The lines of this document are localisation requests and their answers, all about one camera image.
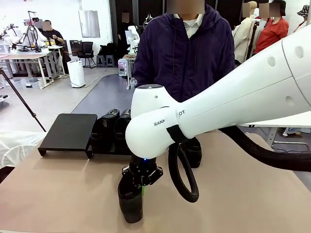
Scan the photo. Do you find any grey wall panel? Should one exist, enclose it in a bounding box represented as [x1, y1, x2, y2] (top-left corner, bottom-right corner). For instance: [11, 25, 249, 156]
[78, 10, 101, 38]

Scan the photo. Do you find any black leather dress shoe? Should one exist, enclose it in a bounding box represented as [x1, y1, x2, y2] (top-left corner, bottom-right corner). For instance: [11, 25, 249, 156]
[89, 108, 120, 152]
[113, 109, 133, 150]
[180, 137, 203, 168]
[117, 174, 144, 224]

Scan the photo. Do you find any man in black shirt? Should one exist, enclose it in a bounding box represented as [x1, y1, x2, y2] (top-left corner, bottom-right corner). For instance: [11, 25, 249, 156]
[40, 20, 71, 75]

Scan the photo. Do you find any white air purifier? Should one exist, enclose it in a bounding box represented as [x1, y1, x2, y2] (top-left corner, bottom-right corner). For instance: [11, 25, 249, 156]
[67, 60, 86, 88]

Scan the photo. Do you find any black shoe stand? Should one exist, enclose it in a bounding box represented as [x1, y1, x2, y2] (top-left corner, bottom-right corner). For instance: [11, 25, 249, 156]
[37, 113, 98, 160]
[85, 116, 133, 160]

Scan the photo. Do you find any small wood top table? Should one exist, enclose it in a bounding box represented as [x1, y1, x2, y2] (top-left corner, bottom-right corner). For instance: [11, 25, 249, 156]
[122, 53, 137, 91]

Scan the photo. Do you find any white table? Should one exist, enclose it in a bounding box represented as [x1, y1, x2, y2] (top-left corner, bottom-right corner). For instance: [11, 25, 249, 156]
[239, 121, 311, 148]

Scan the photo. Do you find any thick black cable hose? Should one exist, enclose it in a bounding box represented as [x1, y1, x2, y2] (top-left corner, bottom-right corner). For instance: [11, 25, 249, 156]
[167, 125, 311, 203]

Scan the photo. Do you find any computer case with coloured lights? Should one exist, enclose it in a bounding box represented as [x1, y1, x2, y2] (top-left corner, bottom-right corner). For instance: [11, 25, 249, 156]
[118, 59, 129, 76]

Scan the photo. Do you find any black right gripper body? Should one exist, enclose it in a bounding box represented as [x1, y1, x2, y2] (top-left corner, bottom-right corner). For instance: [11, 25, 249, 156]
[121, 155, 164, 187]

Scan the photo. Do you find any figure in red shirt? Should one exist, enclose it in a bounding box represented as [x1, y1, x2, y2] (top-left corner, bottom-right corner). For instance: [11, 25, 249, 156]
[253, 0, 290, 56]

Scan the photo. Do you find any person in purple jacket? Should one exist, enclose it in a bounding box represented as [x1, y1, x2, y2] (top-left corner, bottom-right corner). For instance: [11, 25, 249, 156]
[133, 0, 236, 103]

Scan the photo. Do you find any white robot with black cables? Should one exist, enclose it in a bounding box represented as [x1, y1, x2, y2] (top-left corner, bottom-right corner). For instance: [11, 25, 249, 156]
[20, 10, 48, 53]

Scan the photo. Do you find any translucent white plastic cover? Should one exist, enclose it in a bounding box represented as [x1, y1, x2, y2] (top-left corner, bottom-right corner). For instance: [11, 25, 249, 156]
[0, 130, 47, 168]

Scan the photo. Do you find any black tripod leg rod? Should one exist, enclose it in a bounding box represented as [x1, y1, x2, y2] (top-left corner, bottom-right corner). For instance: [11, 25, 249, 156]
[0, 67, 47, 133]

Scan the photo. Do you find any mannequin in beige coat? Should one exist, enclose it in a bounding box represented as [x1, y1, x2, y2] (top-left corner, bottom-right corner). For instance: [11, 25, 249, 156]
[232, 1, 259, 66]

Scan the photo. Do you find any black backpack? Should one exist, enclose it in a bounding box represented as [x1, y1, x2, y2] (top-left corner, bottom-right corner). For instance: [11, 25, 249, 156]
[98, 41, 115, 57]

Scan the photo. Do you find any black office chair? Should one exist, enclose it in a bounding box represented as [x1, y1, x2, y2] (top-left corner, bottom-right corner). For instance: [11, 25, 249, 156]
[77, 41, 97, 69]

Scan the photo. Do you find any clear plastic storage bin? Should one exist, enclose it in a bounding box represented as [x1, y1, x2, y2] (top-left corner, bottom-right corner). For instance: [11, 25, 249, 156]
[20, 77, 41, 90]

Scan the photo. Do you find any white-legged work table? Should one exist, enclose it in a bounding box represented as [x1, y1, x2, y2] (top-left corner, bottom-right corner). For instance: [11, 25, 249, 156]
[0, 52, 64, 90]

